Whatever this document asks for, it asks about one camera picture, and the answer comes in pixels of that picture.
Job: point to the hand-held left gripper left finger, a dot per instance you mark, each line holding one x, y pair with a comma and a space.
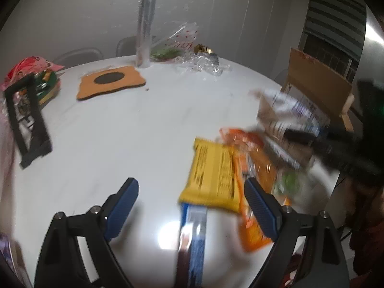
123, 207

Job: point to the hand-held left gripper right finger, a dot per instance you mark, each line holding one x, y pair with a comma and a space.
261, 207

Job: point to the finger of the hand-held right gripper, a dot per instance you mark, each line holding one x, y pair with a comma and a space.
303, 136

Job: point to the tan cereal bar packet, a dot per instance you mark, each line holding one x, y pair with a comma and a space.
285, 111

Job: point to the orange snack packet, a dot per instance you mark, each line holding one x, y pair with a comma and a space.
258, 153

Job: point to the brown cardboard box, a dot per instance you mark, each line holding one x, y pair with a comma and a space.
315, 78

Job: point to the yellow snack packet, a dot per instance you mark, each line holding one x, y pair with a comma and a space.
210, 171

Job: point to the dark sesame bar packet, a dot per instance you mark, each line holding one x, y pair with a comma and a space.
195, 246

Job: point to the green and white snack packet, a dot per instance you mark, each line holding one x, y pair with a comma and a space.
288, 183

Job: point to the stainless steel appliance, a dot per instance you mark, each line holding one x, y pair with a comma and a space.
373, 45

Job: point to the black plastic stand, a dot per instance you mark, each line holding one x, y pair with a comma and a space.
37, 117

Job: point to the orange cork mat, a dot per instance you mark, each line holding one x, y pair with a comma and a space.
132, 79

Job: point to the crumpled clear plastic wrap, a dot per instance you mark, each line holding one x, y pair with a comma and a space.
198, 63

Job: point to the gold foil wrapper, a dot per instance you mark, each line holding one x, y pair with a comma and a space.
202, 49

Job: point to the green snack bag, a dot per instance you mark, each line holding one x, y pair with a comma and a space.
51, 87

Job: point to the silver foil packet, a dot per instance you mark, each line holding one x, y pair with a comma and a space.
23, 108

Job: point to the clear red-dotted plastic bag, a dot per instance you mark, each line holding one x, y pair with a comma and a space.
186, 39

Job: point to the grey chair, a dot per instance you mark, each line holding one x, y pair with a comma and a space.
78, 55
126, 45

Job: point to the red and pink snack bag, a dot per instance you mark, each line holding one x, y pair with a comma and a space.
24, 66

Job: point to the tall clear film roll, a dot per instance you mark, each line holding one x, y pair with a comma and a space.
145, 30

